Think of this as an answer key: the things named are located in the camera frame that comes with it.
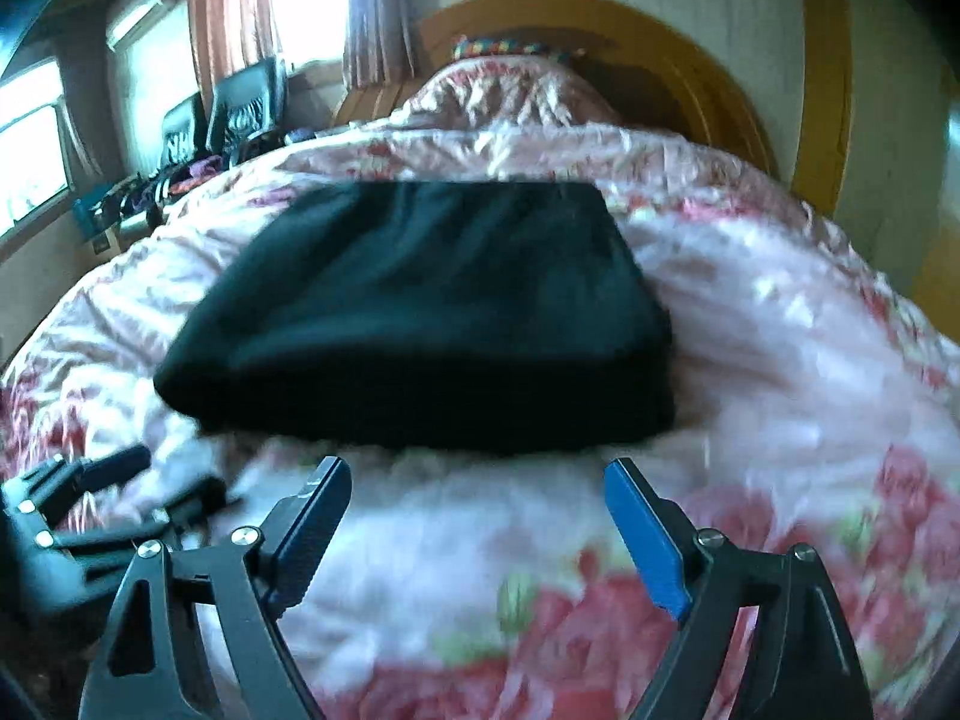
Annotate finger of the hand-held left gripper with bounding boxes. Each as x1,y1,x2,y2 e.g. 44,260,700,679
0,444,152,533
37,476,242,552

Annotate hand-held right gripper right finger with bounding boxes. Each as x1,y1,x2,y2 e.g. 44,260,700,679
604,457,875,720

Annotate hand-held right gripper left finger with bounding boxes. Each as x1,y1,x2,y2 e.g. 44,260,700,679
79,456,353,720

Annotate black pants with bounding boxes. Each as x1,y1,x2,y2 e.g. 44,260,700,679
154,180,677,460

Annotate pink floral quilt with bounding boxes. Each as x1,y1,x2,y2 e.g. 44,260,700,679
0,60,960,720

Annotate dark cloth pile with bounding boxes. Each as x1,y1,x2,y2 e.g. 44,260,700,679
161,154,227,196

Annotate small black office chair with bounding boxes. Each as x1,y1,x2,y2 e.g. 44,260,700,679
159,94,209,170

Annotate large black office chair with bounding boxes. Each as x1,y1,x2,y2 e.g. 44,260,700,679
206,56,290,167

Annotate sheer pink curtain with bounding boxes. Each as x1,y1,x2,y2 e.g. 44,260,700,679
187,0,283,103

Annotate wooden arched headboard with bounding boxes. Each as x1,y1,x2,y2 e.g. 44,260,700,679
334,0,782,182

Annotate multicoloured checked pillow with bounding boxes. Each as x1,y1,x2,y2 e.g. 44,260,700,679
452,34,587,62

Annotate grey-purple curtain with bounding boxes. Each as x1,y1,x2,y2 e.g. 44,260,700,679
341,0,418,88

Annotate white wall air conditioner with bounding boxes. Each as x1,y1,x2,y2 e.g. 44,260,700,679
105,0,167,50

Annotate wooden wall panel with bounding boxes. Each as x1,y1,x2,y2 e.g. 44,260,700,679
793,0,857,220

